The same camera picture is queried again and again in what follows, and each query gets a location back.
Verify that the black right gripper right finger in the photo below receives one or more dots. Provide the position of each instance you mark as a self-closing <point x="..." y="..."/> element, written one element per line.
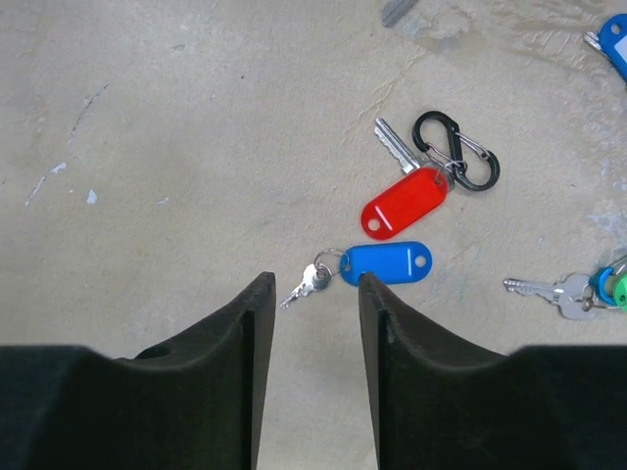
<point x="438" y="401"/>

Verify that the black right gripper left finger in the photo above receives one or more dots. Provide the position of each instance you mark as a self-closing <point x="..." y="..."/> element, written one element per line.
<point x="193" y="401"/>

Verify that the blue tag key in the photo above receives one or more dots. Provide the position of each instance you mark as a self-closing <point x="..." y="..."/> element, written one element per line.
<point x="610" y="42"/>
<point x="392" y="263"/>

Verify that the green tag key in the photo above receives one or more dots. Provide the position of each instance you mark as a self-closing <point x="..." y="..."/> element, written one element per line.
<point x="574" y="296"/>

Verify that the teal carabiner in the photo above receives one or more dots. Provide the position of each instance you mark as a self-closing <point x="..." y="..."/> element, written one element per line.
<point x="609" y="284"/>

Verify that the red tag key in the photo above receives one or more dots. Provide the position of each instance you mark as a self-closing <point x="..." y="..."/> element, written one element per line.
<point x="423" y="188"/>

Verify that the black carabiner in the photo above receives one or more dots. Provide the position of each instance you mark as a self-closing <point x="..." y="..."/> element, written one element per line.
<point x="455" y="163"/>

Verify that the black tag key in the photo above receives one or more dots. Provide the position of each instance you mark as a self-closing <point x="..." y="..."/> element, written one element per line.
<point x="394" y="10"/>

